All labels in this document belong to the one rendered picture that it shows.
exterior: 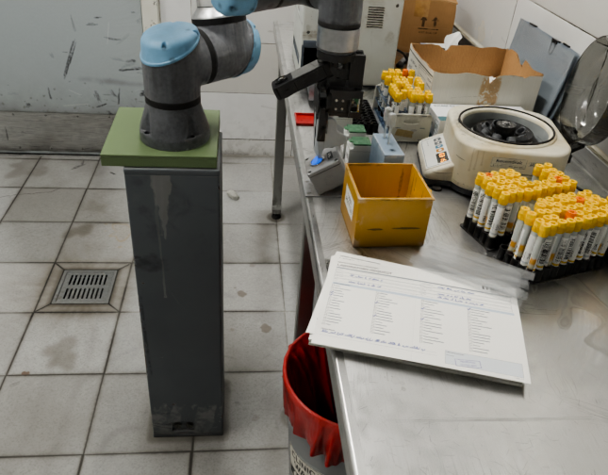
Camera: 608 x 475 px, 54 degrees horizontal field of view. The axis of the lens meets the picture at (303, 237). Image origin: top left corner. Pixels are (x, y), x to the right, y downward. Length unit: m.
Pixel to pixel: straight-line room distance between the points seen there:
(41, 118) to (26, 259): 0.96
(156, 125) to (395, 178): 0.51
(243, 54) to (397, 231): 0.53
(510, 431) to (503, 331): 0.17
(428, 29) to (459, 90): 0.66
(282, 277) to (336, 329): 1.54
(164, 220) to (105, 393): 0.80
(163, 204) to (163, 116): 0.19
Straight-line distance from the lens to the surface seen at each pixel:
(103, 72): 3.16
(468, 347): 0.88
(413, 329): 0.88
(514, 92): 1.61
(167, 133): 1.28
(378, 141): 1.21
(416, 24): 2.17
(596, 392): 0.91
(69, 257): 2.58
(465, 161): 1.24
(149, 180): 1.30
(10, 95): 3.33
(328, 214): 1.13
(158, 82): 1.25
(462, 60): 1.79
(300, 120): 1.53
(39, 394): 2.05
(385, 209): 1.02
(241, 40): 1.32
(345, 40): 1.07
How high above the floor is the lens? 1.46
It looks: 34 degrees down
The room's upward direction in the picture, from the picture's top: 5 degrees clockwise
